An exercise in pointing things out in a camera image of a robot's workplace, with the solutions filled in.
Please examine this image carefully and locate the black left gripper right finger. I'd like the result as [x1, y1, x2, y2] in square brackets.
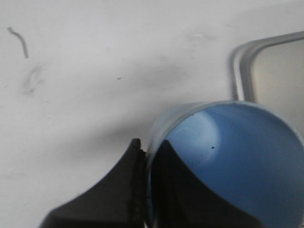
[150, 140, 263, 228]

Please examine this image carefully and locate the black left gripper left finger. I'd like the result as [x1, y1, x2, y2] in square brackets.
[40, 139, 145, 228]

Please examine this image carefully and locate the light blue plastic cup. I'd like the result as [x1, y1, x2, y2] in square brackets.
[146, 101, 304, 228]

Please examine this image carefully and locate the silver electronic kitchen scale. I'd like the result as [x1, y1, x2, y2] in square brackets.
[228, 30, 304, 104]

